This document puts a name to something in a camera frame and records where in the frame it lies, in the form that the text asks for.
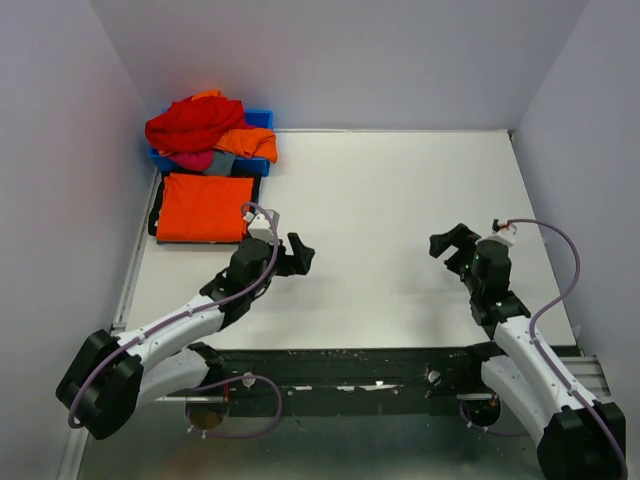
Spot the red t shirt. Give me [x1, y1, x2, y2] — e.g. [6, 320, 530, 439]
[144, 96, 247, 154]

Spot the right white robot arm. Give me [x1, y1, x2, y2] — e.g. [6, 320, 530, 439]
[429, 219, 629, 479]

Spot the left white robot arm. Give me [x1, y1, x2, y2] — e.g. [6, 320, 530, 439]
[55, 233, 315, 440]

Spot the black tray under stack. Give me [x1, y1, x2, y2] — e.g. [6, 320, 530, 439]
[147, 170, 263, 247]

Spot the folded orange t shirt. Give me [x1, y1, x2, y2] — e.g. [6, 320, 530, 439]
[155, 172, 255, 244]

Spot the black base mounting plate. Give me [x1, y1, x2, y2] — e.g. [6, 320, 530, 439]
[192, 342, 502, 418]

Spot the grey crumpled garment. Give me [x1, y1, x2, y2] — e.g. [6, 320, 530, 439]
[202, 150, 236, 177]

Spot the crumpled orange t shirt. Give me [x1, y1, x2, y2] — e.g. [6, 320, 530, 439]
[210, 121, 278, 164]

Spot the blue plastic bin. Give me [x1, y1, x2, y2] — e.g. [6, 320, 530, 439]
[148, 109, 274, 177]

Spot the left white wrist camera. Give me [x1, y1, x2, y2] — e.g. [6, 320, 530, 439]
[244, 209, 279, 244]

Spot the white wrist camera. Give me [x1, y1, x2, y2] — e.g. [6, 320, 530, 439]
[488, 219, 517, 248]
[244, 209, 279, 244]

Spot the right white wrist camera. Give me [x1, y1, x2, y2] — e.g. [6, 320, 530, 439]
[488, 219, 517, 248]

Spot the aluminium extrusion rail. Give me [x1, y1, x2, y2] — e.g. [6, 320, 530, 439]
[553, 346, 612, 402]

